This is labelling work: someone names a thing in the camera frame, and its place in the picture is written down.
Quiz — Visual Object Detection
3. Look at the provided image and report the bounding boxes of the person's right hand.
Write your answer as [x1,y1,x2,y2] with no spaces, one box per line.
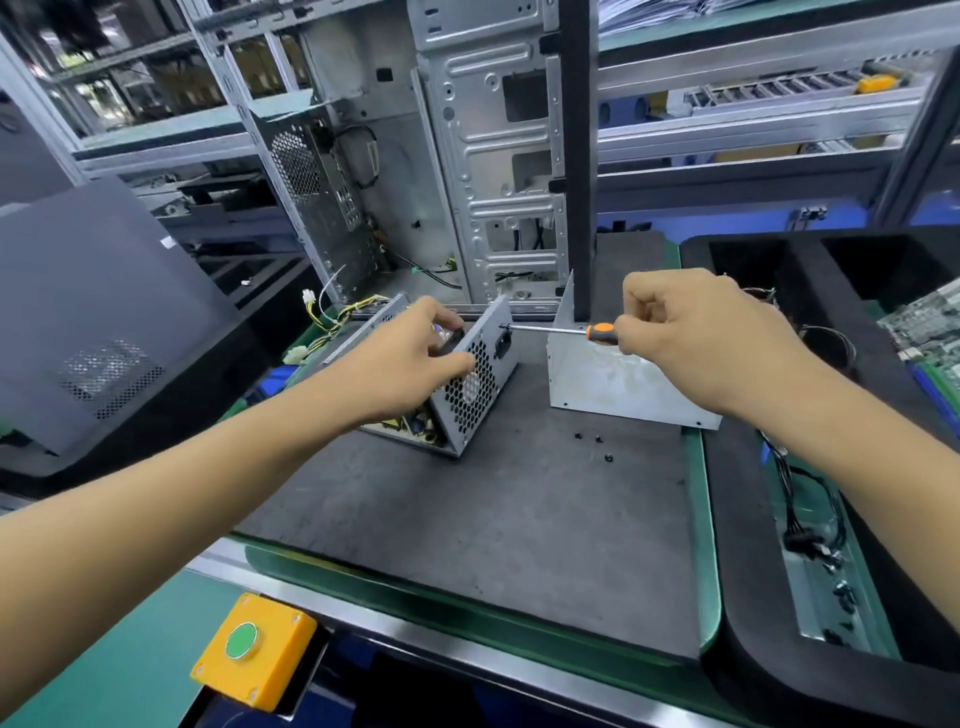
[613,267,817,424]

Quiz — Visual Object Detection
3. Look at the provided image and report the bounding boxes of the person's left hand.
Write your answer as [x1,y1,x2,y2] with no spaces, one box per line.
[328,295,478,432]

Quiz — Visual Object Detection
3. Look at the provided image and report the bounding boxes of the grey metal power supply unit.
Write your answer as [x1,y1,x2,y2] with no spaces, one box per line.
[301,292,521,459]

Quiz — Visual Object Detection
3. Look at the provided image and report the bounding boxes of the orange black handled screwdriver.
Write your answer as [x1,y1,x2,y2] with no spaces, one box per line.
[498,321,624,348]

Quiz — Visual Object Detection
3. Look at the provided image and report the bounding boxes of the person's right forearm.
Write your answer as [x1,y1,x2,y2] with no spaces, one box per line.
[721,358,960,635]

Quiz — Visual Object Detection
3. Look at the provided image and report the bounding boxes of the person's left forearm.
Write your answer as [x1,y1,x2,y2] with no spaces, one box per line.
[0,371,363,723]

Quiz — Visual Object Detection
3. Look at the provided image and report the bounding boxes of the grey metal power supply cover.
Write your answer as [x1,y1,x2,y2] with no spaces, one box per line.
[546,270,723,432]

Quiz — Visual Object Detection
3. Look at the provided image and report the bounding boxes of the black foam work mat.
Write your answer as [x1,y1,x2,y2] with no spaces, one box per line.
[234,231,703,663]

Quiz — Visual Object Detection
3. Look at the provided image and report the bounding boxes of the open metal computer case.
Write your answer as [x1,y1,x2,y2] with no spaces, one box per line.
[243,0,601,320]

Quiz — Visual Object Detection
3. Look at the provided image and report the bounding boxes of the green antistatic mat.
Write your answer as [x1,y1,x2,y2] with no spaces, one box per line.
[225,240,751,725]

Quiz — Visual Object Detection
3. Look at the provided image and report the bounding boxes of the roller conveyor track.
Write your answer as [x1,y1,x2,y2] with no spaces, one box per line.
[686,63,920,115]

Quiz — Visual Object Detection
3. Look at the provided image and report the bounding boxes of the green circuit board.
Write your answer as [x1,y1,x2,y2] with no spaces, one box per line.
[876,276,960,393]

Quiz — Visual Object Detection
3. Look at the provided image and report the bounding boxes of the yellow button box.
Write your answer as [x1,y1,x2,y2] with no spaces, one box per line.
[189,591,321,714]

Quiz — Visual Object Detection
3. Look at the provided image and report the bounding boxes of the grey computer side panel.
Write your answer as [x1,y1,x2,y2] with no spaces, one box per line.
[0,176,243,459]

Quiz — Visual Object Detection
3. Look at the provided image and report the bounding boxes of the black foam tray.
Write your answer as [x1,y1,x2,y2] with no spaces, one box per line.
[678,225,960,728]

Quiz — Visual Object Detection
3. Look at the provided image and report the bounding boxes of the yellow black power supply cables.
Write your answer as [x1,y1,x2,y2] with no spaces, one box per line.
[282,288,393,369]

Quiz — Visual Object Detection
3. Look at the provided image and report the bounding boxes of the thin black wire loop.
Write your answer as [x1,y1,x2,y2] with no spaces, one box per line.
[796,322,858,378]

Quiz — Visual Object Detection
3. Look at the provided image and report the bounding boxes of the black cable bundle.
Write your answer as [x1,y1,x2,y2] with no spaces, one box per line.
[757,431,858,575]

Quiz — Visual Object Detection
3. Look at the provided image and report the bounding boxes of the aluminium shelf frame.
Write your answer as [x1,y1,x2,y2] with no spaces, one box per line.
[0,0,960,230]

